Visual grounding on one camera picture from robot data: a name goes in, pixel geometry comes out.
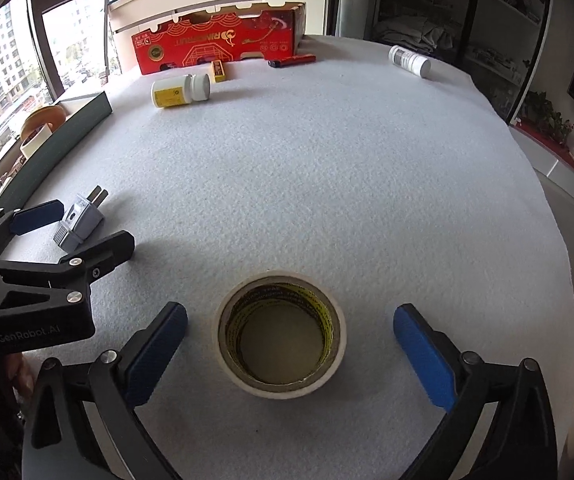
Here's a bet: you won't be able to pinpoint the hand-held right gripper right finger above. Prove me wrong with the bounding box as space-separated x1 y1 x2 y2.
393 302 560 480

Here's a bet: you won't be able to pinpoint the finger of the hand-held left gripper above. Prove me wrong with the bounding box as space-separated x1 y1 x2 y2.
0 199 65 261
0 230 136 311

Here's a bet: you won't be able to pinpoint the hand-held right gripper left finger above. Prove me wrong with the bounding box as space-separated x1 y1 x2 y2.
21 301 189 480

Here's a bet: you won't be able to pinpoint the grey plug adapter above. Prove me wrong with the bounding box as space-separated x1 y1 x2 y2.
53 186 110 252

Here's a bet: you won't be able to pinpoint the white tape roll red-blue core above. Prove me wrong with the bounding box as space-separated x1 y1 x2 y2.
20 125 58 158

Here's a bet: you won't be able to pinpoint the green tray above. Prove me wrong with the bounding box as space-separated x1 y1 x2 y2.
0 91 113 221

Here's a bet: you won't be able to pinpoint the brown tape roll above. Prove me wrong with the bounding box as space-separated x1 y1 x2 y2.
20 105 66 143

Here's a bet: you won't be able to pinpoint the white tape roll yellow-black core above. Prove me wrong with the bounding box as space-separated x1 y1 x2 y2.
214 271 348 401

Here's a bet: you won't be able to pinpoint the person's left hand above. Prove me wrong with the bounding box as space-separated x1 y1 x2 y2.
10 352 38 398

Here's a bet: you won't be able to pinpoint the white bottle yellow label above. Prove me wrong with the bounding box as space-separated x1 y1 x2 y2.
151 74 212 110

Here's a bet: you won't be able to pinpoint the white felt table cover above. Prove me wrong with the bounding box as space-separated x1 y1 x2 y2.
0 35 574 480

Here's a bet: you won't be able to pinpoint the metal pole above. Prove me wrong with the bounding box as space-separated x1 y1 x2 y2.
100 0 118 81

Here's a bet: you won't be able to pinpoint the red and white ledge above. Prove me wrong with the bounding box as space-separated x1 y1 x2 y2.
509 122 574 206

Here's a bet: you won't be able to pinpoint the red cardboard box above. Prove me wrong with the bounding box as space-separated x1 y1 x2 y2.
131 2 308 76

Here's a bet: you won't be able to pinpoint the potted green plants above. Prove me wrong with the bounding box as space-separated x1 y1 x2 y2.
519 90 574 146

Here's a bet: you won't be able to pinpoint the red lighter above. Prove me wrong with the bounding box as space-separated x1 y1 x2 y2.
268 54 317 69

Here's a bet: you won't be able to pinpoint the white bottle grey label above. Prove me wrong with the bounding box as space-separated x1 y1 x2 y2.
388 45 432 79

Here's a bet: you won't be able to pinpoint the pile of folded clothes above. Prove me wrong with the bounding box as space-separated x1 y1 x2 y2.
374 15 460 56

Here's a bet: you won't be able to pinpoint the dark shelf cabinet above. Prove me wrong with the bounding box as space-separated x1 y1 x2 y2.
367 0 574 126

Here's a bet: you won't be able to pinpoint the dark window frame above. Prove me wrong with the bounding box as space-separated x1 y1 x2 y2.
0 0 113 211

